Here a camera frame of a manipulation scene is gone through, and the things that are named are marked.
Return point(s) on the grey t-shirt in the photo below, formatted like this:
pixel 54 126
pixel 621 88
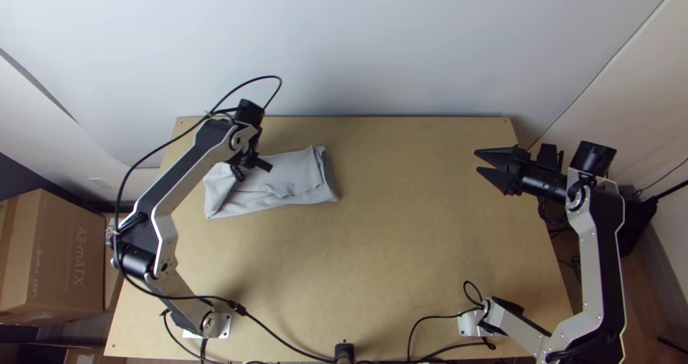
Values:
pixel 293 181

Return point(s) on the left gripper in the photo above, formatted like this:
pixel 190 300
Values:
pixel 244 160

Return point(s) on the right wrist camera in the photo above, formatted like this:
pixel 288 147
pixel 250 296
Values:
pixel 549 157

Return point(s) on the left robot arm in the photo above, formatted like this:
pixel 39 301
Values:
pixel 177 181

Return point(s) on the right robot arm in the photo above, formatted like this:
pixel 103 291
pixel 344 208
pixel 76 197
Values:
pixel 591 246

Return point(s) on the brown cardboard box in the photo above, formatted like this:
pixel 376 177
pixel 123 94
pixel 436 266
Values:
pixel 48 256

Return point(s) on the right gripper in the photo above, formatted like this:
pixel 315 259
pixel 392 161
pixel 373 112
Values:
pixel 518 162

